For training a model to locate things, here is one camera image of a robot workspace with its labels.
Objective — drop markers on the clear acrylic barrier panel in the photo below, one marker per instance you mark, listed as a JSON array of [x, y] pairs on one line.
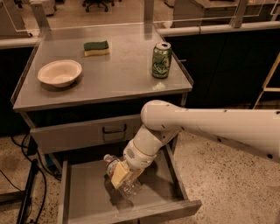
[[166, 13]]

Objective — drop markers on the white bowl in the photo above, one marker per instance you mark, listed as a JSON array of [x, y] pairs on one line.
[[60, 73]]

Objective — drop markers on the black floor stand bar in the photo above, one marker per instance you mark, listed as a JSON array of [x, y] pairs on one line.
[[22, 216]]

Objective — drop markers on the yellow wheeled cart frame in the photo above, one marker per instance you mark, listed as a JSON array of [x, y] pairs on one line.
[[265, 87]]

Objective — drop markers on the clear plastic water bottle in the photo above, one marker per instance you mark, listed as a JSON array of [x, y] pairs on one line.
[[128, 189]]

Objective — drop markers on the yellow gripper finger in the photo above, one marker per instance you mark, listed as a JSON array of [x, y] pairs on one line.
[[135, 174], [119, 174]]

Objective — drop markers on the black drawer handle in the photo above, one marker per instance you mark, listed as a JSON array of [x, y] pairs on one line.
[[114, 130]]

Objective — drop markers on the grey top drawer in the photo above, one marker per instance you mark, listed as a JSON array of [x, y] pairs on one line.
[[72, 136]]

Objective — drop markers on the green and yellow sponge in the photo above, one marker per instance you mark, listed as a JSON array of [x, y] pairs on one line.
[[96, 48]]

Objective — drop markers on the grey metal drawer cabinet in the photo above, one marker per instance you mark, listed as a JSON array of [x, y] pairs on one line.
[[111, 85]]

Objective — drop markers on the open grey middle drawer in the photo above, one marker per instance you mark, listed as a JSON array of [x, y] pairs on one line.
[[88, 197]]

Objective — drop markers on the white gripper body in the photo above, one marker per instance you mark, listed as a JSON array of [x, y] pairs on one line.
[[136, 157]]

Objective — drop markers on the green soda can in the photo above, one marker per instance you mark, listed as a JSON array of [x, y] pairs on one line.
[[161, 60]]

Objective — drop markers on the black office chair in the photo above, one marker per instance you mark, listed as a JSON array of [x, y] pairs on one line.
[[100, 4]]

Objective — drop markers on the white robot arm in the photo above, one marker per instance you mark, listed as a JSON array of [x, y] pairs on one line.
[[256, 131]]

